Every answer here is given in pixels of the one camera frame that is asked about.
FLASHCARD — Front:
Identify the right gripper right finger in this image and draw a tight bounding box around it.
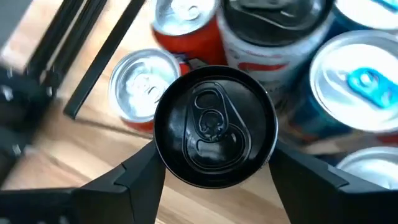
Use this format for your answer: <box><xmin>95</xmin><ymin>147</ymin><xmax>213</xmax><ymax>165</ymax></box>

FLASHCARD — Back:
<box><xmin>269</xmin><ymin>141</ymin><xmax>398</xmax><ymax>224</ymax></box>

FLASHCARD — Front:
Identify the tall white Celsius can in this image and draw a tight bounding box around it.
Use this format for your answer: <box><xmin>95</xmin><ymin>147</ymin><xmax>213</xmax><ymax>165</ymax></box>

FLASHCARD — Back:
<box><xmin>217</xmin><ymin>0</ymin><xmax>335</xmax><ymax>103</ymax></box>
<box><xmin>153</xmin><ymin>65</ymin><xmax>279</xmax><ymax>190</ymax></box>

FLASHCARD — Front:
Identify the orange Fanta can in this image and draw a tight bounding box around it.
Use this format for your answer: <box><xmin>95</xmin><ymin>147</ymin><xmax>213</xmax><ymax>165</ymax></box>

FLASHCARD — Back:
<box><xmin>108</xmin><ymin>48</ymin><xmax>182</xmax><ymax>133</ymax></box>

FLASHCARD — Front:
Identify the red Coca-Cola can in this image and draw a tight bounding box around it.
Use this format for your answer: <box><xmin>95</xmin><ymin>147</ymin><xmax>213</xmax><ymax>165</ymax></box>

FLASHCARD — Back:
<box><xmin>150</xmin><ymin>0</ymin><xmax>228</xmax><ymax>68</ymax></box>

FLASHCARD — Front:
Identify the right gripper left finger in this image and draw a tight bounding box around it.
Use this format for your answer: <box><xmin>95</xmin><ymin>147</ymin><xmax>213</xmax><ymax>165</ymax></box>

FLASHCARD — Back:
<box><xmin>0</xmin><ymin>141</ymin><xmax>165</xmax><ymax>224</ymax></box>

